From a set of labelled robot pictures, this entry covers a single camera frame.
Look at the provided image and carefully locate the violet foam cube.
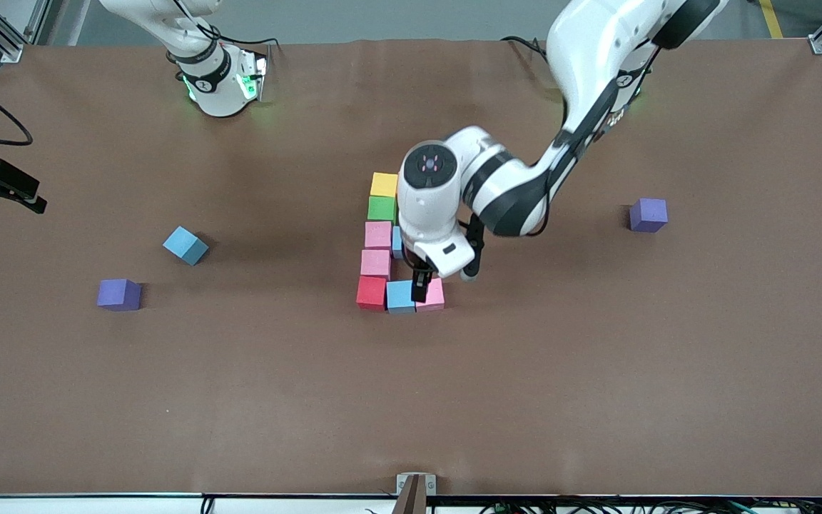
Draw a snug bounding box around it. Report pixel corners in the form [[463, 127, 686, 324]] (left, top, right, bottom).
[[629, 197, 669, 234]]

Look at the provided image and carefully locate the brown table mat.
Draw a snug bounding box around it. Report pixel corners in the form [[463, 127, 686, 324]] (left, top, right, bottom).
[[0, 36, 822, 498]]

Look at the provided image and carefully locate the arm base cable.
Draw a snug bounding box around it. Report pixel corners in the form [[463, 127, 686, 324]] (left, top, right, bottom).
[[197, 21, 281, 51], [500, 34, 549, 59]]

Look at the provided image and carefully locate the pink foam cube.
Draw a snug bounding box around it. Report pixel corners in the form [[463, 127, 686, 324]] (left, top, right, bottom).
[[415, 277, 446, 313], [364, 221, 394, 251], [360, 248, 392, 279]]

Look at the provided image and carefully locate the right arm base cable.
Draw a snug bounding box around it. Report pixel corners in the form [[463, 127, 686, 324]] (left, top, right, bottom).
[[197, 21, 281, 51]]

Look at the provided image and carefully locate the dark purple foam cube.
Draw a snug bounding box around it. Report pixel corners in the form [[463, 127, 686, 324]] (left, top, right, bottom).
[[96, 278, 143, 313]]

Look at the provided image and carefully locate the left arm base cable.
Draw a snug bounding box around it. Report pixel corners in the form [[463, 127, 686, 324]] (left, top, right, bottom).
[[500, 34, 549, 59]]

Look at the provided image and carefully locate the red foam cube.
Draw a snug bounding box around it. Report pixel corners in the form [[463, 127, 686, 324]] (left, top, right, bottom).
[[355, 276, 388, 311]]

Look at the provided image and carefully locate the metal table edge bracket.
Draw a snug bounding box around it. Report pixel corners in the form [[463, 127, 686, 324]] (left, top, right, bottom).
[[396, 472, 437, 514]]

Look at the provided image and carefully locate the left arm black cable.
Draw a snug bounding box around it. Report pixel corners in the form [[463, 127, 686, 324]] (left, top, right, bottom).
[[525, 46, 661, 240]]

